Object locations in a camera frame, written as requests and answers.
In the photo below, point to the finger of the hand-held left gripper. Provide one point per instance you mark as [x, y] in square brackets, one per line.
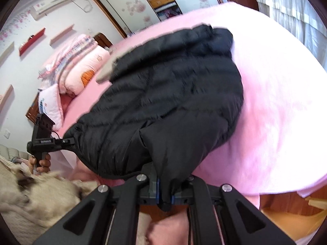
[68, 141]

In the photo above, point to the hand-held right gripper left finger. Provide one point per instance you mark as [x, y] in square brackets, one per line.
[122, 209]

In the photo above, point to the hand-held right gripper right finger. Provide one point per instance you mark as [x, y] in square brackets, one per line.
[217, 214]

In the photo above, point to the black puffer jacket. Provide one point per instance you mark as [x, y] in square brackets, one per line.
[166, 94]

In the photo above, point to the person's left hand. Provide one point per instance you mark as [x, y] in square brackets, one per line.
[46, 164]

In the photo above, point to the wooden nightstand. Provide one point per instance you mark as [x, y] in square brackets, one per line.
[32, 109]

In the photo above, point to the white printed pillow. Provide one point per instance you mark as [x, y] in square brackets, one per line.
[51, 107]

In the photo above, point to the person's pink trouser leg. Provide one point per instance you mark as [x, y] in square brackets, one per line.
[167, 231]

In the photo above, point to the pink cartoon print quilt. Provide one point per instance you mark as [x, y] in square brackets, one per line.
[84, 71]

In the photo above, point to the pink ruffled folded quilt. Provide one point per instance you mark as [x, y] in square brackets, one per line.
[63, 56]

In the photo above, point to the brown wooden headboard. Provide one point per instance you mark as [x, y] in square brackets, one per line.
[102, 39]

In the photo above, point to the pink bed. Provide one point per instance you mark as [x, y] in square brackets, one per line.
[268, 107]

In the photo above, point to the white air conditioner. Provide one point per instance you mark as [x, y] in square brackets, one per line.
[52, 3]

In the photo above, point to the floral sliding door wardrobe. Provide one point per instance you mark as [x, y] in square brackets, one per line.
[122, 5]

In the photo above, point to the small wooden drawer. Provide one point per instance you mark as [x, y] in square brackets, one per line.
[162, 0]

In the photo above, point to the white wall socket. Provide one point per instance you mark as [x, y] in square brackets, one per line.
[7, 134]

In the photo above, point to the red wall shelf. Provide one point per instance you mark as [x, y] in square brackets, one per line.
[33, 42]

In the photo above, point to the pink floral wall decal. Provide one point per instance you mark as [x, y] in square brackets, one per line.
[15, 26]

